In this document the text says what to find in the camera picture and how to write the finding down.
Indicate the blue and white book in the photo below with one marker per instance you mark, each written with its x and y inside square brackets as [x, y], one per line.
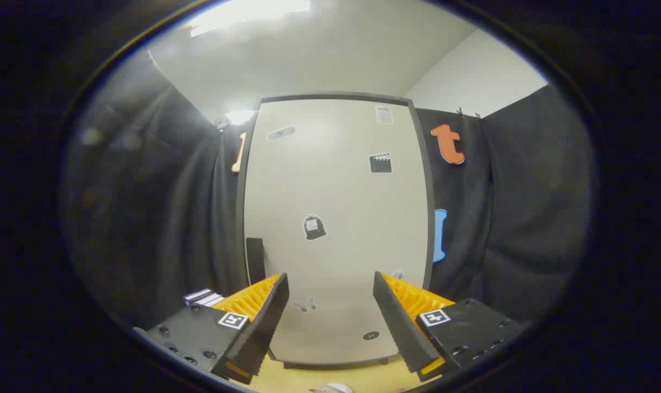
[203, 297]

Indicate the ceiling light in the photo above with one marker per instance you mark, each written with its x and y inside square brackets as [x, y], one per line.
[248, 16]

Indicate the grey shoe cabinet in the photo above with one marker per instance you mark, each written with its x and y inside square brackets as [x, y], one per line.
[335, 97]

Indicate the white shoe cabinet door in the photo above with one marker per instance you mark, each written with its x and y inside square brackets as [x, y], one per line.
[335, 191]

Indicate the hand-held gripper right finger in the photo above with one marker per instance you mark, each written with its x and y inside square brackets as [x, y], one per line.
[398, 322]

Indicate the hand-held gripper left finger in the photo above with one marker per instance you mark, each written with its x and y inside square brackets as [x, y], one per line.
[262, 322]

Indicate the white canvas shoe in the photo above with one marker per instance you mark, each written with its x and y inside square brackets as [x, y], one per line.
[333, 388]

